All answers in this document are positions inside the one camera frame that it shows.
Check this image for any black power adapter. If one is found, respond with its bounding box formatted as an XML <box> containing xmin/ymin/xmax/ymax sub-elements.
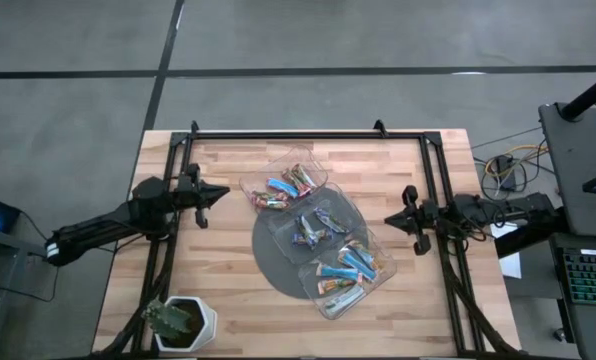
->
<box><xmin>495</xmin><ymin>154</ymin><xmax>518</xmax><ymax>192</ymax></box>

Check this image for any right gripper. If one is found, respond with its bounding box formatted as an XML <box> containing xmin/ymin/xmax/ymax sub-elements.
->
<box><xmin>383</xmin><ymin>184</ymin><xmax>447</xmax><ymax>256</ymax></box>

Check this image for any black pole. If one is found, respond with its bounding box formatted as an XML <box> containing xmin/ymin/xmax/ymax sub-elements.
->
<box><xmin>560</xmin><ymin>67</ymin><xmax>596</xmax><ymax>122</ymax></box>

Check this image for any yellow cable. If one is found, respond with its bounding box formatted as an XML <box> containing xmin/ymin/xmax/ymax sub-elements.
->
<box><xmin>483</xmin><ymin>143</ymin><xmax>549</xmax><ymax>177</ymax></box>

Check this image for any blue red-ended granola bar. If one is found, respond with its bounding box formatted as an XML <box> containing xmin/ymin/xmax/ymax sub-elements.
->
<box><xmin>266</xmin><ymin>177</ymin><xmax>300</xmax><ymax>199</ymax></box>

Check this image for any round grey woven placemat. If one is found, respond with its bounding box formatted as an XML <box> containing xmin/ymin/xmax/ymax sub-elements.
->
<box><xmin>251</xmin><ymin>187</ymin><xmax>370</xmax><ymax>301</ymax></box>

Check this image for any red green granola bar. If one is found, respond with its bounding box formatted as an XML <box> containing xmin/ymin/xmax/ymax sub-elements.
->
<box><xmin>282</xmin><ymin>168</ymin><xmax>312</xmax><ymax>198</ymax></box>
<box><xmin>251</xmin><ymin>189</ymin><xmax>287</xmax><ymax>202</ymax></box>
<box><xmin>250</xmin><ymin>198</ymin><xmax>290</xmax><ymax>211</ymax></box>

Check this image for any white paper sheet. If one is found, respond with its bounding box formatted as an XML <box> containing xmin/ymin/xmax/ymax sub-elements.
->
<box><xmin>488</xmin><ymin>222</ymin><xmax>523</xmax><ymax>280</ymax></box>

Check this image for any clear plastic bin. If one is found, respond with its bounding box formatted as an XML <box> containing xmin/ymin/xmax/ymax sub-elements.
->
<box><xmin>297</xmin><ymin>225</ymin><xmax>398</xmax><ymax>321</ymax></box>
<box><xmin>267</xmin><ymin>182</ymin><xmax>370</xmax><ymax>266</ymax></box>
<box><xmin>238</xmin><ymin>144</ymin><xmax>329</xmax><ymax>214</ymax></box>

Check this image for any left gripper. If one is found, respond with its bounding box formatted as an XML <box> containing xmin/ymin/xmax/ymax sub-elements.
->
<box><xmin>171</xmin><ymin>162</ymin><xmax>231</xmax><ymax>230</ymax></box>

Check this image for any backlit keyboard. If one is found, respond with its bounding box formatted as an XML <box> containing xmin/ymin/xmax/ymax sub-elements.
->
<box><xmin>561</xmin><ymin>247</ymin><xmax>596</xmax><ymax>307</ymax></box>

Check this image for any green cactus plant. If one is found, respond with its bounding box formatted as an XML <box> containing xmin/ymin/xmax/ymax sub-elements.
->
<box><xmin>141</xmin><ymin>298</ymin><xmax>195</xmax><ymax>342</ymax></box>

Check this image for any black aluminium table frame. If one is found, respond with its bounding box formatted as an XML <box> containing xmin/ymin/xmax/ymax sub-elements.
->
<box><xmin>95</xmin><ymin>119</ymin><xmax>522</xmax><ymax>359</ymax></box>

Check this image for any white hexagonal plant pot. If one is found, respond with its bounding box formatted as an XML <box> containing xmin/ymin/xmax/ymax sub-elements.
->
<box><xmin>153</xmin><ymin>294</ymin><xmax>219</xmax><ymax>354</ymax></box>

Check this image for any grey equipment stand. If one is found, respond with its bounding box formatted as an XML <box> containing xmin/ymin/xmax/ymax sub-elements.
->
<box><xmin>537</xmin><ymin>102</ymin><xmax>596</xmax><ymax>240</ymax></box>

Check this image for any black support beam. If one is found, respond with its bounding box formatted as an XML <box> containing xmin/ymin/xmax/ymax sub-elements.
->
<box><xmin>495</xmin><ymin>207</ymin><xmax>570</xmax><ymax>260</ymax></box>

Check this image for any grey metal cart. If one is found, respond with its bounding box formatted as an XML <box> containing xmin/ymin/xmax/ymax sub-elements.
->
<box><xmin>0</xmin><ymin>224</ymin><xmax>59</xmax><ymax>360</ymax></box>

